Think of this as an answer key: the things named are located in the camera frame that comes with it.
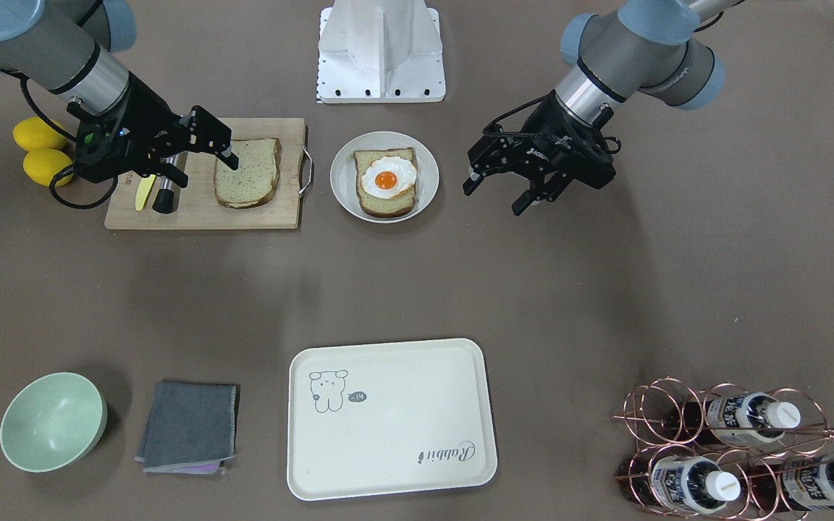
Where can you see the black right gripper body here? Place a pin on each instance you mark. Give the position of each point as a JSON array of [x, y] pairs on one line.
[[148, 119]]

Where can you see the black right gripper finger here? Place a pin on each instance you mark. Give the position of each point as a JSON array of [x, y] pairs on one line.
[[227, 157], [174, 174]]

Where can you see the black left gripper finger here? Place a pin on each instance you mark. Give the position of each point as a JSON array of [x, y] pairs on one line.
[[544, 186], [471, 184]]

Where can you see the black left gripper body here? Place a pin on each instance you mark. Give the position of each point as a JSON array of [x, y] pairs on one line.
[[549, 142]]

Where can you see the plain bread slice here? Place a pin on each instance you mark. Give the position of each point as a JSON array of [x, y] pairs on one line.
[[255, 180]]

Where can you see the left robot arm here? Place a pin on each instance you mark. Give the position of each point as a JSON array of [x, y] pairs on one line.
[[643, 47]]

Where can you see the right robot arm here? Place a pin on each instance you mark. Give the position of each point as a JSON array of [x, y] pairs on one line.
[[44, 41]]

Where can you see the cream rabbit tray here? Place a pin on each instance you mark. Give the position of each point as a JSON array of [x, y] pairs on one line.
[[389, 418]]

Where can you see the yellow plastic knife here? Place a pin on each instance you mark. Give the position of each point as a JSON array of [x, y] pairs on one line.
[[143, 192]]

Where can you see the steel muddler black tip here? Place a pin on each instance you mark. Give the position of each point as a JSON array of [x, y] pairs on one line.
[[167, 197]]

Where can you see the wooden cutting board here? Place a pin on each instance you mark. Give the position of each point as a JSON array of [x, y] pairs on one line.
[[196, 205]]

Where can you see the bread slice under egg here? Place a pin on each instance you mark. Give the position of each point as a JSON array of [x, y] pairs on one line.
[[378, 207]]

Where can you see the white round plate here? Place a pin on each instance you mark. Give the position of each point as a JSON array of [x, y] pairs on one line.
[[342, 172]]

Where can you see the fried egg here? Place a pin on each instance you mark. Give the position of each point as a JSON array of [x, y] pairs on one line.
[[388, 177]]

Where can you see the yellow lemon lower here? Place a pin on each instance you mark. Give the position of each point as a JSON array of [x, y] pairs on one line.
[[42, 165]]

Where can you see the yellow lemon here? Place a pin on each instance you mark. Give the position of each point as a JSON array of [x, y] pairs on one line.
[[42, 165], [33, 134]]

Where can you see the yellow lemon upper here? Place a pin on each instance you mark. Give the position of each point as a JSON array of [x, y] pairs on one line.
[[33, 134]]

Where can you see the grey folded cloth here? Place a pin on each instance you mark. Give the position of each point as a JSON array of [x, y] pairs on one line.
[[191, 428]]

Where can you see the mint green bowl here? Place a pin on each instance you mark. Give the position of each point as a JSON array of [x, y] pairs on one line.
[[51, 423]]

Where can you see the tea bottle upper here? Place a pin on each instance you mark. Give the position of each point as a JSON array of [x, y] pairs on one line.
[[751, 419]]

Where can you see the tea bottle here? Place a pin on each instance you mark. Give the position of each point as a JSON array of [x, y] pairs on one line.
[[751, 419], [808, 484], [692, 484]]

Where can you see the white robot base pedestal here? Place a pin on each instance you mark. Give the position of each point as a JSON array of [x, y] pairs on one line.
[[380, 52]]

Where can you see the copper wire bottle rack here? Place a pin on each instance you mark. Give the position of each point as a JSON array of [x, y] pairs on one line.
[[667, 418]]

